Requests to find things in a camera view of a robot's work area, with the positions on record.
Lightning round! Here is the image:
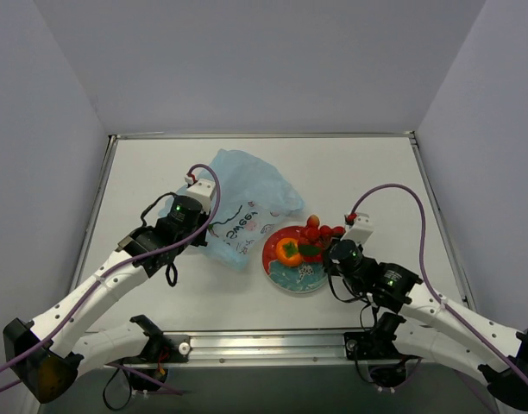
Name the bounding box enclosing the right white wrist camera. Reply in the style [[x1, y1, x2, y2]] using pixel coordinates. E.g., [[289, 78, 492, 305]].
[[342, 212, 374, 247]]

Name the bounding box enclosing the red fake cherry bunch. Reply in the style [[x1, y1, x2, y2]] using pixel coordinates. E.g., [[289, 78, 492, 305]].
[[298, 215, 346, 263]]

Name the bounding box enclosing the orange fake persimmon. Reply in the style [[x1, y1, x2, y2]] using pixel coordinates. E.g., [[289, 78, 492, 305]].
[[275, 237, 303, 267]]

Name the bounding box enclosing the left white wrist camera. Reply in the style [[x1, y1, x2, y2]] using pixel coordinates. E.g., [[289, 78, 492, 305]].
[[185, 173, 217, 214]]

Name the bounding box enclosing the aluminium rail frame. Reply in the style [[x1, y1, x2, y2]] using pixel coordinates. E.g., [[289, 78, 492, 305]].
[[35, 329, 420, 367]]

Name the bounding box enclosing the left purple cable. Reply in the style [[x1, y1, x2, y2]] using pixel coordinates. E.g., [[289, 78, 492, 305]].
[[0, 163, 222, 398]]

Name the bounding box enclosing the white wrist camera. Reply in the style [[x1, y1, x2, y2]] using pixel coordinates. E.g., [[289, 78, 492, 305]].
[[342, 212, 374, 247], [185, 173, 217, 214]]

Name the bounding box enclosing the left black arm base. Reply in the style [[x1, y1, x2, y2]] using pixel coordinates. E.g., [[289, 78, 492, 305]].
[[102, 335, 192, 412]]

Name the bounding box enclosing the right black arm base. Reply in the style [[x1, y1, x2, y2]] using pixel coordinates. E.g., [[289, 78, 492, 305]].
[[343, 330, 410, 389]]

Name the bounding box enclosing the light blue plastic bag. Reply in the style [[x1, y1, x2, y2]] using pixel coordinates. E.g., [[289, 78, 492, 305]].
[[158, 148, 306, 273]]

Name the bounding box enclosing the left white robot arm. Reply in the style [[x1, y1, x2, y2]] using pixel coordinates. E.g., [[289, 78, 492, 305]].
[[3, 192, 219, 404]]

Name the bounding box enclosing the red and teal plate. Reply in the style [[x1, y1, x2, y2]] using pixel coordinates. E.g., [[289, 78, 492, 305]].
[[261, 226, 327, 294]]

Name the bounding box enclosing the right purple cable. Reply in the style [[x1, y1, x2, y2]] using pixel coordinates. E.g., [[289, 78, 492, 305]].
[[352, 183, 528, 393]]

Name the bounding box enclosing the purple cable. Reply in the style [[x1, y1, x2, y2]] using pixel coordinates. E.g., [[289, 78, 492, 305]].
[[352, 183, 528, 393], [0, 163, 222, 398]]

